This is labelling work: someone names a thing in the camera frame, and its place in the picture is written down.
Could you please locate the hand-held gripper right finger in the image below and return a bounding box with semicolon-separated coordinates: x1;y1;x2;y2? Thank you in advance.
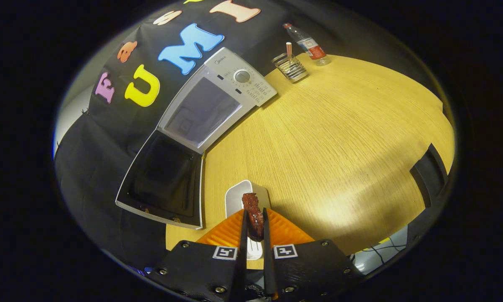
262;207;365;302

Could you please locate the black chair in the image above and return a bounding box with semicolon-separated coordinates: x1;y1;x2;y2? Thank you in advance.
407;143;455;248

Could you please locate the red meat piece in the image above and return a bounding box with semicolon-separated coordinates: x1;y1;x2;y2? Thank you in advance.
242;193;265;242

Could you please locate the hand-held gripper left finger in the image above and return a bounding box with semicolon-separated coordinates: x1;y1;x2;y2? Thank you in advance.
146;208;248;302

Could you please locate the white toaster oven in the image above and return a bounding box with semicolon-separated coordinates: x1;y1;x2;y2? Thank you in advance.
115;47;278;230

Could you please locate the metal wire holder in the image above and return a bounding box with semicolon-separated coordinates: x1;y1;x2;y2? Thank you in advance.
271;52;309;83

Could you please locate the clear plastic water bottle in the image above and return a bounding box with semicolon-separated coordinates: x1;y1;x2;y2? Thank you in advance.
282;23;331;66

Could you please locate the small white tray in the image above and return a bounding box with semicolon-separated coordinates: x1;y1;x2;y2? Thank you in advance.
225;180;271;260

